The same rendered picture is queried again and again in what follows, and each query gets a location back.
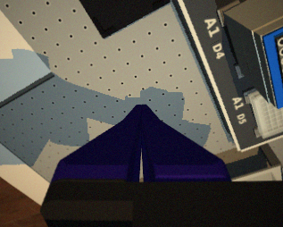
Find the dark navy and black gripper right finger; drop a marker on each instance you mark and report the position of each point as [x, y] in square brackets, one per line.
[168, 155]

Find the black regrip nest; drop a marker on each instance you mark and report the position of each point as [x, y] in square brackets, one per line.
[110, 16]

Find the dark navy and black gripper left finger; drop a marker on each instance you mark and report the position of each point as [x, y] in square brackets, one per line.
[114, 154]

